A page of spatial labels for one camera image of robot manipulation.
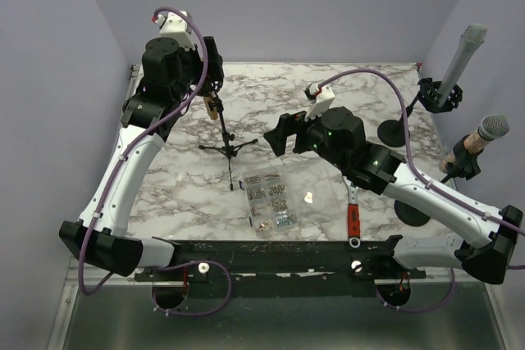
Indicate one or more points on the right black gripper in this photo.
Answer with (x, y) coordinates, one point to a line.
(299, 128)

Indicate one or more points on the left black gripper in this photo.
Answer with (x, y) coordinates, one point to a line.
(213, 67)

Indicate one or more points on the gold microphone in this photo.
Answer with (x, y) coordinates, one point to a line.
(211, 107)

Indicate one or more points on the black tripod microphone stand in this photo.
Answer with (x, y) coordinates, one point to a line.
(227, 149)

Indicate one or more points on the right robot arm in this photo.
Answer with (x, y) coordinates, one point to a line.
(484, 236)

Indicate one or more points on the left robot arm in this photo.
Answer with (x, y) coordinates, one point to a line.
(99, 237)

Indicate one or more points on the black round-base clip stand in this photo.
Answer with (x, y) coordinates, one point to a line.
(447, 178)

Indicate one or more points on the grey microphone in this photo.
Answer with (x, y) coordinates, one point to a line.
(470, 41)

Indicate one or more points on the small white paper scrap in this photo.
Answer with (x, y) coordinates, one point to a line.
(308, 198)

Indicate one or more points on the clear plastic screw box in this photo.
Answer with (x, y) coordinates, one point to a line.
(271, 205)

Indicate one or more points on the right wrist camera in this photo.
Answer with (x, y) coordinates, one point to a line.
(320, 97)

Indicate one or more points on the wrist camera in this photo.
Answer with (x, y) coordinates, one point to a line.
(320, 97)
(174, 27)

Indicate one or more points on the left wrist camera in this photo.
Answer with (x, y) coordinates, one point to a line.
(174, 27)

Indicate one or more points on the red-handled adjustable wrench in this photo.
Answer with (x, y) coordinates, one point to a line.
(353, 218)

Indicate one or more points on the black front mounting rail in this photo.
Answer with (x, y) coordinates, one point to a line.
(278, 269)

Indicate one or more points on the cork-handle silver-head microphone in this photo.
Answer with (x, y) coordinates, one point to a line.
(493, 127)

